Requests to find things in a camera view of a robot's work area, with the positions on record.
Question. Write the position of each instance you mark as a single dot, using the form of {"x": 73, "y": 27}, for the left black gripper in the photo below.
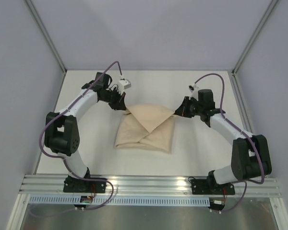
{"x": 119, "y": 105}

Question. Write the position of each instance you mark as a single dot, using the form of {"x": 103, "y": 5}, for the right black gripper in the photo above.
{"x": 185, "y": 108}

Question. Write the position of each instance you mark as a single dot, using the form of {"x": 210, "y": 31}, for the beige cloth drape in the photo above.
{"x": 146, "y": 126}

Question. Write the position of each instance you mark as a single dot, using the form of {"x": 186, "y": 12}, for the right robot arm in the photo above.
{"x": 250, "y": 155}

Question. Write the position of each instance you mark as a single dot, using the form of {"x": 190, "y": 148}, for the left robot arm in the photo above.
{"x": 61, "y": 133}

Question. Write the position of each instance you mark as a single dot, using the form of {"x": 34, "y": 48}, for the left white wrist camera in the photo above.
{"x": 123, "y": 85}

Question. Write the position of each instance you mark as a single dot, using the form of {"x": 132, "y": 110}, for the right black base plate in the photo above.
{"x": 207, "y": 187}

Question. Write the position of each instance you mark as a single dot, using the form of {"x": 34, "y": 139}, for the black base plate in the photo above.
{"x": 74, "y": 185}
{"x": 207, "y": 187}

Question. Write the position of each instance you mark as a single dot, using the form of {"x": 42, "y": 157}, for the right aluminium frame post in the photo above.
{"x": 255, "y": 35}

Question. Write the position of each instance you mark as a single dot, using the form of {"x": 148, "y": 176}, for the aluminium frame post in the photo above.
{"x": 255, "y": 35}
{"x": 38, "y": 20}

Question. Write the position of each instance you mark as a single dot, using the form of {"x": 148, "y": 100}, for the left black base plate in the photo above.
{"x": 74, "y": 185}

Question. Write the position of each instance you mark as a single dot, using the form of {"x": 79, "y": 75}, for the aluminium front rail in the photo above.
{"x": 140, "y": 186}

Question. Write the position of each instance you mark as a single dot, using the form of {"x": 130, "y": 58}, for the left aluminium frame post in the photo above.
{"x": 38, "y": 20}

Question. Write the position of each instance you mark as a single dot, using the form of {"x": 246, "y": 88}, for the white slotted cable duct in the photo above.
{"x": 121, "y": 200}

